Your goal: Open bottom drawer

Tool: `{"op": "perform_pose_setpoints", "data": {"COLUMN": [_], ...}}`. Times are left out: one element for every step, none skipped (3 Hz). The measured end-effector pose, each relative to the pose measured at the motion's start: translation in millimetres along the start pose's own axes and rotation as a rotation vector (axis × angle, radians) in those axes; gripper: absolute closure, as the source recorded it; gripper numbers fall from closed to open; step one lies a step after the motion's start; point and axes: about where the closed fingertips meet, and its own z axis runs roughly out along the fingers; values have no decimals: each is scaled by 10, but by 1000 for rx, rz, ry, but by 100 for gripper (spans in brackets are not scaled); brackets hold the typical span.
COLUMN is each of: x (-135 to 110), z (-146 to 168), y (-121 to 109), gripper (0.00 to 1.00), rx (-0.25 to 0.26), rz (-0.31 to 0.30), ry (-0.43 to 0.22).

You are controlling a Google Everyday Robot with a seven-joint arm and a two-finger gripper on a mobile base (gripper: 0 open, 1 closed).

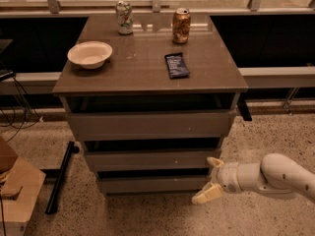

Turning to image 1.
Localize grey drawer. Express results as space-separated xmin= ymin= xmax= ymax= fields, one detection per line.
xmin=96 ymin=175 xmax=209 ymax=194
xmin=68 ymin=111 xmax=236 ymax=142
xmin=85 ymin=148 xmax=221 ymax=172

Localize grey bottom drawer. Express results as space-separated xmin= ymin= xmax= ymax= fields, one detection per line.
xmin=96 ymin=175 xmax=209 ymax=194

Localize black cables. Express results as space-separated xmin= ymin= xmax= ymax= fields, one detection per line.
xmin=0 ymin=59 xmax=43 ymax=143

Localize black metal floor bar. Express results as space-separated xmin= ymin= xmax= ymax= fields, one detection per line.
xmin=45 ymin=142 xmax=79 ymax=214

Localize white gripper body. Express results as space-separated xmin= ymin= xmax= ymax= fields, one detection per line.
xmin=217 ymin=162 xmax=242 ymax=194

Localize cardboard box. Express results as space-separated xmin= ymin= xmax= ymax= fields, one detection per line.
xmin=0 ymin=138 xmax=45 ymax=236

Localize grey middle drawer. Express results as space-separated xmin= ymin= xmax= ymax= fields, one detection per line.
xmin=85 ymin=148 xmax=221 ymax=172

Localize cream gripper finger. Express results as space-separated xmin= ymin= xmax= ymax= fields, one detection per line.
xmin=207 ymin=157 xmax=224 ymax=168
xmin=192 ymin=182 xmax=223 ymax=205

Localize grey top drawer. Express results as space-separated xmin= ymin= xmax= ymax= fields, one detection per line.
xmin=68 ymin=111 xmax=236 ymax=142

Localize white paper bowl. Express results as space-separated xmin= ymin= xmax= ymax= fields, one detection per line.
xmin=67 ymin=41 xmax=112 ymax=70

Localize black bar behind cabinet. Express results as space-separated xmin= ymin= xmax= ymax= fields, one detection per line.
xmin=237 ymin=94 xmax=252 ymax=121

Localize white green soda can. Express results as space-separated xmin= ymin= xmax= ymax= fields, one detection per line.
xmin=115 ymin=1 xmax=133 ymax=34

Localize dark blue snack packet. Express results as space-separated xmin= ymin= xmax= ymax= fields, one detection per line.
xmin=164 ymin=52 xmax=190 ymax=79

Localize orange soda can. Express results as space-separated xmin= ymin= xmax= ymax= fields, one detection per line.
xmin=172 ymin=8 xmax=191 ymax=44

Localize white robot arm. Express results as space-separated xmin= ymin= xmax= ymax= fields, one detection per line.
xmin=192 ymin=153 xmax=315 ymax=205

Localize grey drawer cabinet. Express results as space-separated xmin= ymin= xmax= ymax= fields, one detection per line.
xmin=53 ymin=13 xmax=247 ymax=180

